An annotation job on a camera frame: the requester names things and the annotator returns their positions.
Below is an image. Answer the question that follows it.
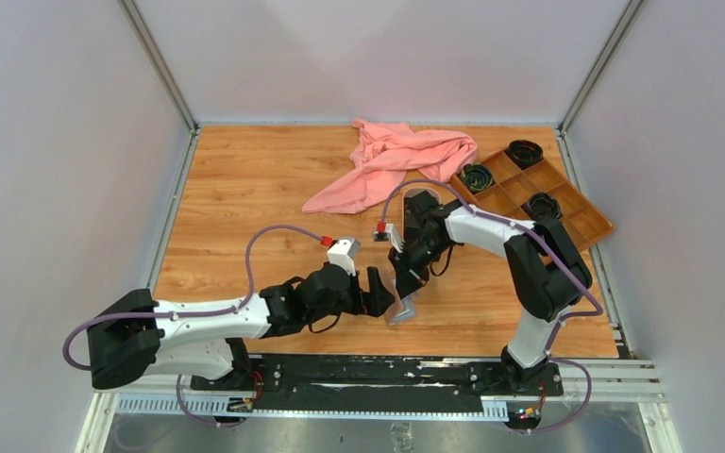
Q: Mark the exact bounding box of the pink card holder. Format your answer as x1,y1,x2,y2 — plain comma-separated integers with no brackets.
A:
383,273,416,326

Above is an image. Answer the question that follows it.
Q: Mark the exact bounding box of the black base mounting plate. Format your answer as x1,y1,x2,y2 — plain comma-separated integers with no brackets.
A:
186,354,564,413

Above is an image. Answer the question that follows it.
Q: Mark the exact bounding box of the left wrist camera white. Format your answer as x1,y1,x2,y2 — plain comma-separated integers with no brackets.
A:
327,237,361,277

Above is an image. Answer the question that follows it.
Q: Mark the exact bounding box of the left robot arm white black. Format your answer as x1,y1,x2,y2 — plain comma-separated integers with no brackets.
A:
87,262,397,390

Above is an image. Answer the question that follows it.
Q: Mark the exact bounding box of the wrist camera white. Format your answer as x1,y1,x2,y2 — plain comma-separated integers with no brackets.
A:
327,237,361,277
373,221,404,253

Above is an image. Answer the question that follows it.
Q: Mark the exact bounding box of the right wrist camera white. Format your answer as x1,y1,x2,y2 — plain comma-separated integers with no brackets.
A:
373,221,404,253

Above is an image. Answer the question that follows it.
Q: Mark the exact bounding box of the aluminium rail frame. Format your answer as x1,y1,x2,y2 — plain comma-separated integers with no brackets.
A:
76,353,682,452

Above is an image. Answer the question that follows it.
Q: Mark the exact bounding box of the pink oval card tray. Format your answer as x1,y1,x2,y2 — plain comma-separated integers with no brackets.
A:
403,189,443,248

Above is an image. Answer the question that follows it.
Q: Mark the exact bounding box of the pink cloth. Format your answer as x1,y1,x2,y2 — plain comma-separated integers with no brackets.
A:
301,119,478,214

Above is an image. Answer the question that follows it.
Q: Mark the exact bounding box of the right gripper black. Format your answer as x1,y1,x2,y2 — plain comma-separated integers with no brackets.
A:
389,234,451,301

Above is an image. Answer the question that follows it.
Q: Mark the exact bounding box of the brown divided wooden tray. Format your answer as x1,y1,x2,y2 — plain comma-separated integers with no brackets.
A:
449,148,614,251

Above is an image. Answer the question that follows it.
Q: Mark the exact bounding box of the dark green coiled item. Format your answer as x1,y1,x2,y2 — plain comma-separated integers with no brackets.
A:
458,163,495,194

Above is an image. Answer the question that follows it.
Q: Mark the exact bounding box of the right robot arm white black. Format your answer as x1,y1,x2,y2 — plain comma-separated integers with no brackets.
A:
374,190,593,394

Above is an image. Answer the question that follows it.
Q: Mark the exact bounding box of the black coiled item near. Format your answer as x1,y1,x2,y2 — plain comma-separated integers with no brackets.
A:
521,192,563,222

